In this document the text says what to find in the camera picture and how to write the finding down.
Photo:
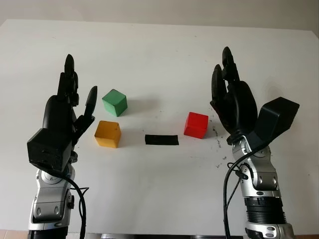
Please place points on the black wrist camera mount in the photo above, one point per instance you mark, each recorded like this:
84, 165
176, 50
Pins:
276, 117
49, 147

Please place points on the black tape strip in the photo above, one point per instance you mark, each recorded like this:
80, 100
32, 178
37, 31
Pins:
162, 140

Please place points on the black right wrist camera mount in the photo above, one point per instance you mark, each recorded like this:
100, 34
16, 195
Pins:
276, 117

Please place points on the red wooden block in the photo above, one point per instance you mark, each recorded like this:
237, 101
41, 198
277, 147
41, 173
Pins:
196, 125

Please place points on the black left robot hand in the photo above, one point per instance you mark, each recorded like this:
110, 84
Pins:
58, 112

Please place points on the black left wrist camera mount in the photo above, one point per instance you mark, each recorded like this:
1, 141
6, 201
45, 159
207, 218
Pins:
49, 147

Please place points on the green wooden block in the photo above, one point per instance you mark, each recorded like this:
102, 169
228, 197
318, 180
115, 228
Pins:
114, 99

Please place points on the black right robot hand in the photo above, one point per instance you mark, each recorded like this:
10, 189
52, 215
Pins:
239, 109

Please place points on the yellow wooden block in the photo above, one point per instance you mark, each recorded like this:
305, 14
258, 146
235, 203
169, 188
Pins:
107, 134

